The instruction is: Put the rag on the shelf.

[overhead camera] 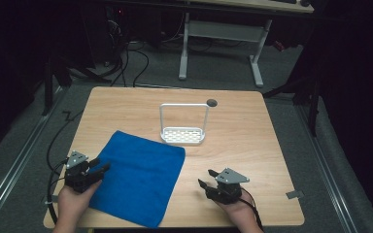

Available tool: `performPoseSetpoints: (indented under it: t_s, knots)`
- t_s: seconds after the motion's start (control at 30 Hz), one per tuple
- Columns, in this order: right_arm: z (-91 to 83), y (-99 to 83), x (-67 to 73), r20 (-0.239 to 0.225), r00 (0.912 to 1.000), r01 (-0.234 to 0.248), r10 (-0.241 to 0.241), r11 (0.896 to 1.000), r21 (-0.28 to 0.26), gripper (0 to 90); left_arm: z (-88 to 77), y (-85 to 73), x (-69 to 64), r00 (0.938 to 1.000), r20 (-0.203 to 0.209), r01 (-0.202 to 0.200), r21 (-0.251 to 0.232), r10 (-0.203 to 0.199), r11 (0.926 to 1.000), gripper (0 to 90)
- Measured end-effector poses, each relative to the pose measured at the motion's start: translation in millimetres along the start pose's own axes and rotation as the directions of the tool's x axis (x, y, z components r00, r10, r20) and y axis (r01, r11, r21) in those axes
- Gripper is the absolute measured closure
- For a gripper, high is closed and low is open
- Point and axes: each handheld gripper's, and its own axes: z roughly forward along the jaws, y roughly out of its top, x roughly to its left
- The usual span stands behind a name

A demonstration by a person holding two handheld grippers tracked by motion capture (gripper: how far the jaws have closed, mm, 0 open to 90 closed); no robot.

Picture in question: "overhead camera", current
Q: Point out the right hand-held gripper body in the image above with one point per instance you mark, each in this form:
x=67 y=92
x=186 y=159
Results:
x=228 y=187

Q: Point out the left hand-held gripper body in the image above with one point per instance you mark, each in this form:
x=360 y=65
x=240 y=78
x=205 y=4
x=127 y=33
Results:
x=77 y=176

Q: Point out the blue towel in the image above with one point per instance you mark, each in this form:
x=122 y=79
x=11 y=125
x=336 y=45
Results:
x=139 y=178

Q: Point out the person's right hand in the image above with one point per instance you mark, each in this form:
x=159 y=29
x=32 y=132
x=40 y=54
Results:
x=236 y=208

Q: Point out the person's left hand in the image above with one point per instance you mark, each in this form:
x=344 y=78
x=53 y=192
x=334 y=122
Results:
x=73 y=200

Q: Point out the white towel rack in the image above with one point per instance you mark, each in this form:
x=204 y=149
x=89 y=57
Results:
x=183 y=134

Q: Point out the grey tape piece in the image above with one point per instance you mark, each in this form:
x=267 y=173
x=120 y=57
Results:
x=294 y=194

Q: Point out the dark round table grommet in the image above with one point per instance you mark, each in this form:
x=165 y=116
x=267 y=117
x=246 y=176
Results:
x=211 y=103

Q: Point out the black metal stand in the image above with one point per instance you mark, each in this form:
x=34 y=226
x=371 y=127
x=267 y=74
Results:
x=312 y=103
x=50 y=84

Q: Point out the white-framed wooden desk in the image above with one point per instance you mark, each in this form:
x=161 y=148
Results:
x=223 y=30

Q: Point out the small red object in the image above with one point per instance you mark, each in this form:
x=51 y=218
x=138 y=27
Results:
x=279 y=46

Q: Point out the black keyboard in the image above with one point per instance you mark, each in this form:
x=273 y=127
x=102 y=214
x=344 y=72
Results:
x=284 y=1

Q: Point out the black computer mouse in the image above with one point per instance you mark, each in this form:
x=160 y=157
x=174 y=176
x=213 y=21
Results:
x=304 y=3

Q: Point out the metal floor rail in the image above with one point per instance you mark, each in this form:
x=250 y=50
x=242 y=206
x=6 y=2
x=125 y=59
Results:
x=328 y=168
x=16 y=161

